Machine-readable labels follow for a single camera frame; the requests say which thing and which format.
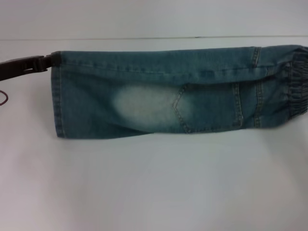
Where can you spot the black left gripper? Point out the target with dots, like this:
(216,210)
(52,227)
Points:
(13,68)

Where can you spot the blue denim shorts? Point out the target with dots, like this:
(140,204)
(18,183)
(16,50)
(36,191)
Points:
(144,84)

